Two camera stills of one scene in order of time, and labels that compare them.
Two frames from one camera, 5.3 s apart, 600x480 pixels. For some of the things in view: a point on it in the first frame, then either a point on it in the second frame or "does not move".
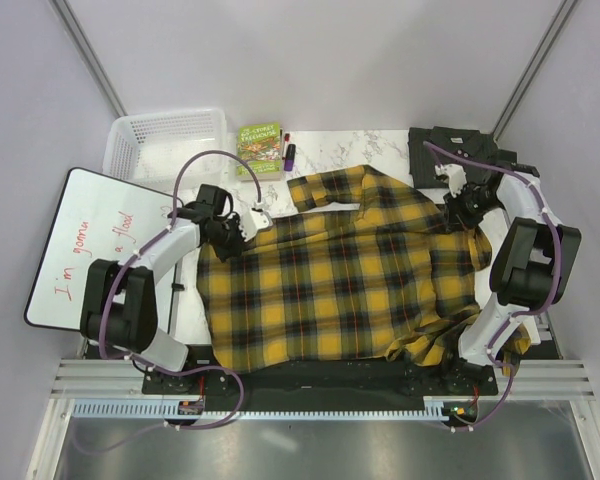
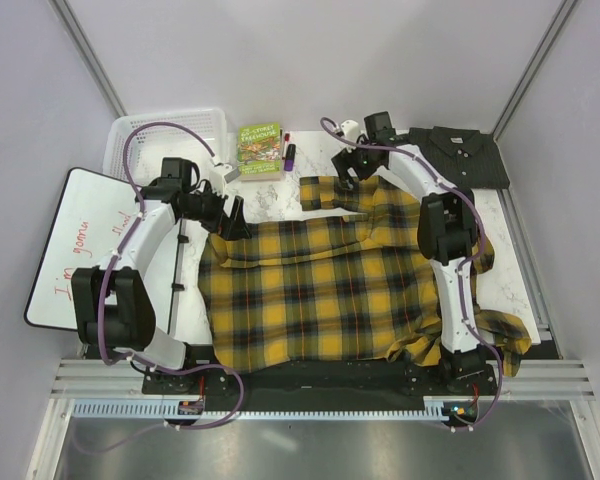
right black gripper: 457,219 → 345,160
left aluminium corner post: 84,47 does not move
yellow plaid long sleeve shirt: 364,271 does not move
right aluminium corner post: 553,32 does not move
